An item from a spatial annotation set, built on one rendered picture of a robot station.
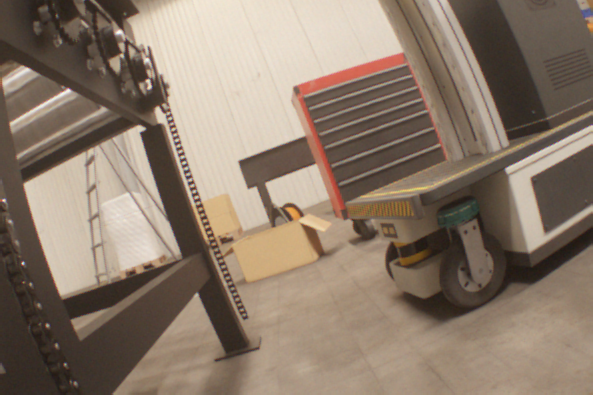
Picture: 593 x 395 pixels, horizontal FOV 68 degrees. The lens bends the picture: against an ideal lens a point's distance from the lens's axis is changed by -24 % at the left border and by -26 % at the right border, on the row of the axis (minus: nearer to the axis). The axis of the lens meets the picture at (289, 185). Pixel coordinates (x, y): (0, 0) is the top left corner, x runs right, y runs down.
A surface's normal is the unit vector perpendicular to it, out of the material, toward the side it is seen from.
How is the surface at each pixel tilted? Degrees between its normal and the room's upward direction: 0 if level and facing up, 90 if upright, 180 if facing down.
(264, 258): 90
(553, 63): 90
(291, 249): 90
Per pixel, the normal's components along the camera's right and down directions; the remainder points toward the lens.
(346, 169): 0.02, -0.02
